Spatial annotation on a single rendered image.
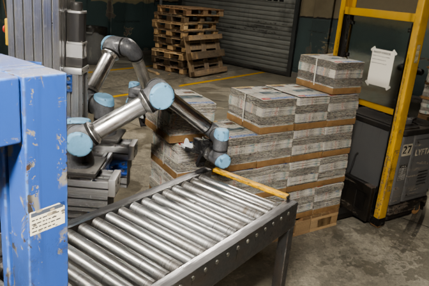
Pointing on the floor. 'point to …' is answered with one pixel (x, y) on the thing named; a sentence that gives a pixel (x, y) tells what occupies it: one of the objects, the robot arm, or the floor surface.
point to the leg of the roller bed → (282, 258)
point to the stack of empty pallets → (172, 33)
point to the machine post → (36, 183)
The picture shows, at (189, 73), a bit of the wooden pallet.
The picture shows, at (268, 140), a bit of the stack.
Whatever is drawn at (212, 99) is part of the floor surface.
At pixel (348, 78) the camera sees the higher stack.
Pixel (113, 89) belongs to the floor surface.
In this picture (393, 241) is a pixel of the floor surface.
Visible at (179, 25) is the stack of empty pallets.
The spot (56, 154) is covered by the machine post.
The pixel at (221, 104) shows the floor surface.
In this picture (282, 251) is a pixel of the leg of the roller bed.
